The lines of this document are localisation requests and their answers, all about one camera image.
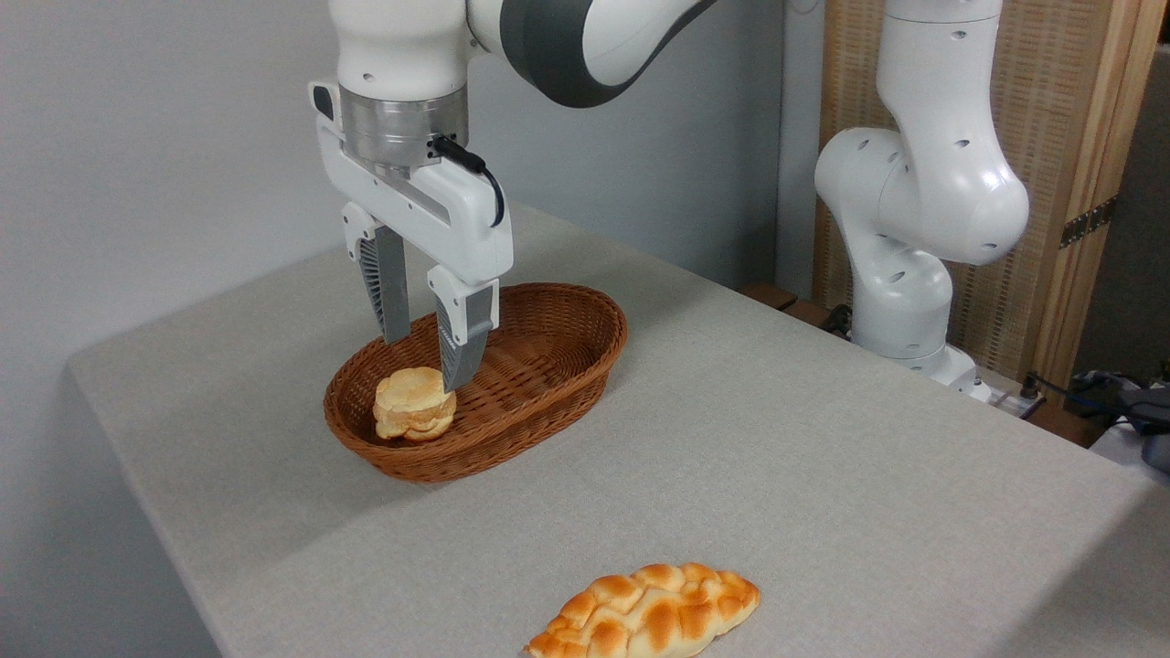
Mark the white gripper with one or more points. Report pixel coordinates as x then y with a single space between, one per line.
430 206

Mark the braided golden bread loaf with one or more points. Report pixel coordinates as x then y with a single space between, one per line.
649 612

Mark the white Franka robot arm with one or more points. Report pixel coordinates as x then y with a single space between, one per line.
923 183

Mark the round pale bread roll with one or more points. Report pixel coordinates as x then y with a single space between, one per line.
413 402

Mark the brown oval wicker basket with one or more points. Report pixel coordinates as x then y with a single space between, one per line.
539 366

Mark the wooden rattan folding screen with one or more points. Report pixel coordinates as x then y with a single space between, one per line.
1051 110

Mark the dark metal screen hinge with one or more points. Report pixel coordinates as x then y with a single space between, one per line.
1088 222

